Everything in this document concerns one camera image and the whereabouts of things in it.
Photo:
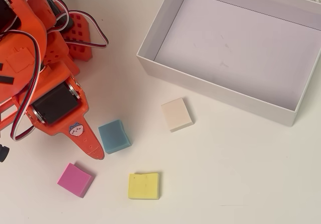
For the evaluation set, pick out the orange gripper black servo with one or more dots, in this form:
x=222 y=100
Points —
x=53 y=103

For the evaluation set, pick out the pink foam cuboid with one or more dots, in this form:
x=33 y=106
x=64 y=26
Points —
x=74 y=180

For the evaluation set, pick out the blue foam cuboid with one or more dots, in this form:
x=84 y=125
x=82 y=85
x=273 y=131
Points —
x=113 y=137

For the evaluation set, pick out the cream foam cuboid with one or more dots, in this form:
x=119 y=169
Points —
x=175 y=113

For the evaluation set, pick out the white cardboard box bin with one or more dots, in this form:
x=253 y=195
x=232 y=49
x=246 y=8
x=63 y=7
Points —
x=225 y=45

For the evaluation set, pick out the yellow foam cuboid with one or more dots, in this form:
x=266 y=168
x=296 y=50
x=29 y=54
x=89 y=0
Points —
x=143 y=186

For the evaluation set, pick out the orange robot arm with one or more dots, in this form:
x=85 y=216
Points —
x=30 y=20

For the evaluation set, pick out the cartoon face sticker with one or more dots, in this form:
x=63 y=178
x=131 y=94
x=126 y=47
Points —
x=76 y=130

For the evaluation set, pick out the orange robot base with holes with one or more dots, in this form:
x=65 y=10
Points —
x=80 y=33

